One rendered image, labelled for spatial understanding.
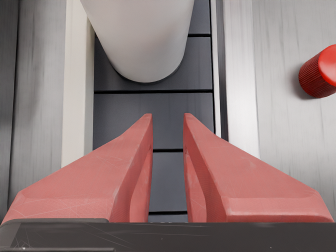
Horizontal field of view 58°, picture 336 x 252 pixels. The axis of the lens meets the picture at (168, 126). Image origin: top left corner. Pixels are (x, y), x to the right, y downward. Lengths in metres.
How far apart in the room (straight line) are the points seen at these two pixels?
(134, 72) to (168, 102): 0.03
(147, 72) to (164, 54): 0.02
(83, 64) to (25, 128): 0.11
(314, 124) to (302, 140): 0.02
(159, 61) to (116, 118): 0.05
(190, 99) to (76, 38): 0.08
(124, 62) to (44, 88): 0.12
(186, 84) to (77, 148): 0.08
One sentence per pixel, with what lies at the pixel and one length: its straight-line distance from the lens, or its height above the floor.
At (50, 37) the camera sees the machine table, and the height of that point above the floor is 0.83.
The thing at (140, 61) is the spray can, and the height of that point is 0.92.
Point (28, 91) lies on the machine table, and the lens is 0.27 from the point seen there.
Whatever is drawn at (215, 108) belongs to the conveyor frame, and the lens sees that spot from 0.20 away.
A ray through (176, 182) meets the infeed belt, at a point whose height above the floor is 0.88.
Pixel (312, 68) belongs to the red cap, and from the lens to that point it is 0.26.
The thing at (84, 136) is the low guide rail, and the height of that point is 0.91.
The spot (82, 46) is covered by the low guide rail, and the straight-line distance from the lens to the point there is 0.17.
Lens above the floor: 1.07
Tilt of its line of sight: 82 degrees down
